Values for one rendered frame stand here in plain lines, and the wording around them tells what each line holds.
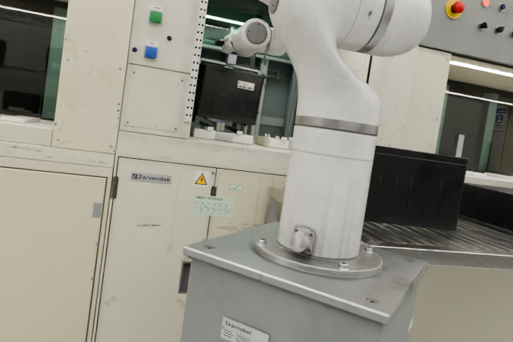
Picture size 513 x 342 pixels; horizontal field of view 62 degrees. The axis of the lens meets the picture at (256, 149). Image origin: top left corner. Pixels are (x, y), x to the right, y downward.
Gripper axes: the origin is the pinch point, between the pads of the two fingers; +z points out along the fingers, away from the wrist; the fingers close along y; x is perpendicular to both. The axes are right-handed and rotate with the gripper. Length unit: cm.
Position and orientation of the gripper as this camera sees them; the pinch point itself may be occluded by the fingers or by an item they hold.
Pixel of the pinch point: (233, 49)
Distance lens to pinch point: 151.6
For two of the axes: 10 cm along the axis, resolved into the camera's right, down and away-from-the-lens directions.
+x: 1.4, -9.9, -0.6
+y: 9.6, 1.2, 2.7
